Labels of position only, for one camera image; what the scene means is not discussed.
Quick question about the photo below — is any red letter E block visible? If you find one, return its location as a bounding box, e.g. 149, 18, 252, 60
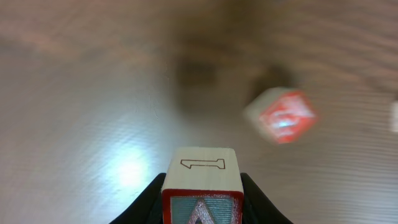
244, 87, 318, 144

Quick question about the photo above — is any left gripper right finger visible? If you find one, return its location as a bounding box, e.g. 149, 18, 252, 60
241, 173, 293, 224

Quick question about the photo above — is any red letter I block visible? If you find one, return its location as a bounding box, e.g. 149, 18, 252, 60
390, 100, 398, 133

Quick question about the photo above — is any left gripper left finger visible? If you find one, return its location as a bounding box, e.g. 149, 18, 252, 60
109, 173, 166, 224

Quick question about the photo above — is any red letter A block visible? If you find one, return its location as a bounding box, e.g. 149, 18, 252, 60
161, 147, 244, 224

